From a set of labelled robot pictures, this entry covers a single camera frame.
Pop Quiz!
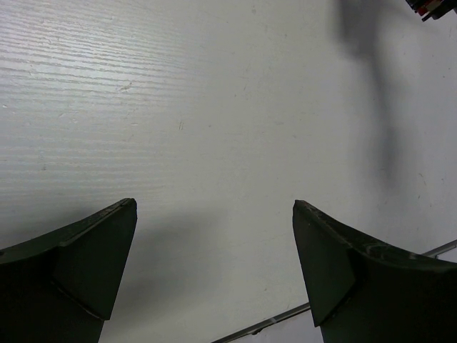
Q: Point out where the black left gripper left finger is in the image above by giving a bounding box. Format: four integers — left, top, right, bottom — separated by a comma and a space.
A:
1, 198, 137, 342

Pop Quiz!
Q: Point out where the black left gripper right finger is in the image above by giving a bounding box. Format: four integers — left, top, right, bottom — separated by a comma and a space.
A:
293, 200, 456, 342

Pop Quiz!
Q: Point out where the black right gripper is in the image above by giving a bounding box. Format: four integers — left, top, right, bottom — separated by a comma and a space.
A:
406, 0, 457, 21

